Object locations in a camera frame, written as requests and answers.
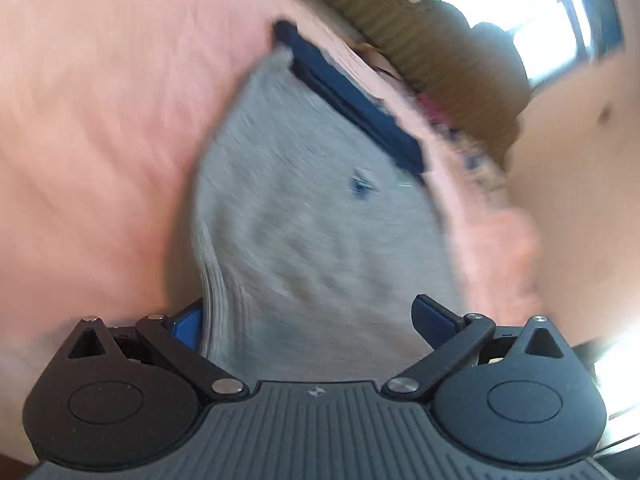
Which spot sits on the purple garment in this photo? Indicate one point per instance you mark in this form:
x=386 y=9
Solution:
x=435 y=107

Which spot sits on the grey sweater with navy sleeves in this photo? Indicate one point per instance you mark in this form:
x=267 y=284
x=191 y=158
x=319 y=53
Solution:
x=310 y=240

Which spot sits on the pink bed sheet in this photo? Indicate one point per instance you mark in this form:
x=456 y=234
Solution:
x=100 y=135

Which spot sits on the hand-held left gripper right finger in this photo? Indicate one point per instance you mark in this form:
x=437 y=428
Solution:
x=434 y=321

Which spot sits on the olive padded headboard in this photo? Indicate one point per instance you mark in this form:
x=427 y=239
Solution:
x=450 y=50

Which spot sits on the window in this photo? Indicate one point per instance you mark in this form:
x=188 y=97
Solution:
x=540 y=5

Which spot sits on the pile of pale clothes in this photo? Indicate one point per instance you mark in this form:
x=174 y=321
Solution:
x=475 y=160

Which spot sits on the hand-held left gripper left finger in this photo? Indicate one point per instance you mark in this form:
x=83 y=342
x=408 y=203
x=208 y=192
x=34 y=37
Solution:
x=187 y=327

